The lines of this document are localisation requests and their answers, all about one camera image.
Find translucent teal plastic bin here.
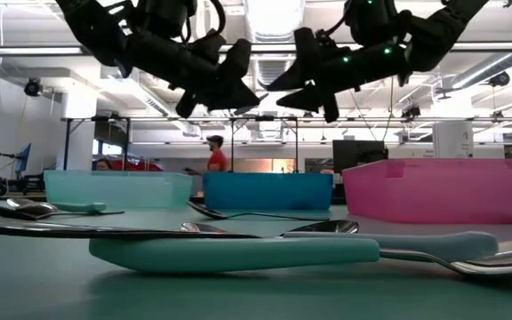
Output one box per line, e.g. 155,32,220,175
44,170,194,210

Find blue plastic bin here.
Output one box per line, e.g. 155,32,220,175
202,172,334,211

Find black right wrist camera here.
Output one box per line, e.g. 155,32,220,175
343,0,402,45

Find pink plastic bin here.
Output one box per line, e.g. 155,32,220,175
342,158,512,225

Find black background workstation frame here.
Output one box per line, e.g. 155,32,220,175
60,114,512,174

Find black ceiling camera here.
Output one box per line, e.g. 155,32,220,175
23,77,44,98
488,70,511,88
400,104,421,121

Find black background monitor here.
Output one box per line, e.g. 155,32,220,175
332,140,389,175

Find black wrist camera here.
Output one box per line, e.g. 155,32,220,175
138,0,199,39
343,0,402,45

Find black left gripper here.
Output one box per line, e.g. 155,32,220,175
124,28,261,119

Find background monitor on arm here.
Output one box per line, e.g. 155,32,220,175
14,142,33,175

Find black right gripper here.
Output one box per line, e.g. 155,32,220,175
267,27,411,124

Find teal handled spoon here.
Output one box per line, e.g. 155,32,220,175
88,234,512,282
51,201,108,213

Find pale blue handled spoon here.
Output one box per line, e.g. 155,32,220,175
180,220,500,263

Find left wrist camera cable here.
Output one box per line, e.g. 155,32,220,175
183,0,227,45

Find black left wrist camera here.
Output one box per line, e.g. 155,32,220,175
138,0,199,39

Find red background object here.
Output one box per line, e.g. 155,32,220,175
111,158,164,172

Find silver air duct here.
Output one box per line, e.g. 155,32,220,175
243,0,307,140

